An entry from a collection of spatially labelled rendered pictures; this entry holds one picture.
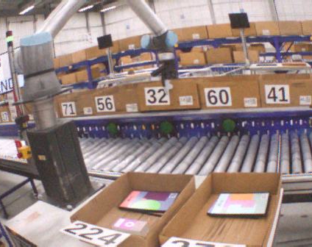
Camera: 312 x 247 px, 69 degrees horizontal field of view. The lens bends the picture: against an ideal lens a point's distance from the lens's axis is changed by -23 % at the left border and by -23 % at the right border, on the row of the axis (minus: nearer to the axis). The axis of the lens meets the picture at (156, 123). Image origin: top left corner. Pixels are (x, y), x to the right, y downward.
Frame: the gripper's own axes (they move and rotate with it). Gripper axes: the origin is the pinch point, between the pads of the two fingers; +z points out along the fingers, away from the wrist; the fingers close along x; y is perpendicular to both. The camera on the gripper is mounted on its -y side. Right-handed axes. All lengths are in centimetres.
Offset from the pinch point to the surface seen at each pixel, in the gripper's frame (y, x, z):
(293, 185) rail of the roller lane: 79, -51, 42
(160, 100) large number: -4.7, 0.4, 4.1
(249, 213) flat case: 63, -81, 42
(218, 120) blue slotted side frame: 31.0, 1.9, 17.8
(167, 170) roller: 18, -42, 37
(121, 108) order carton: -34.0, 2.5, 7.3
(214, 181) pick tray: 47, -65, 35
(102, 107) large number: -50, 2, 6
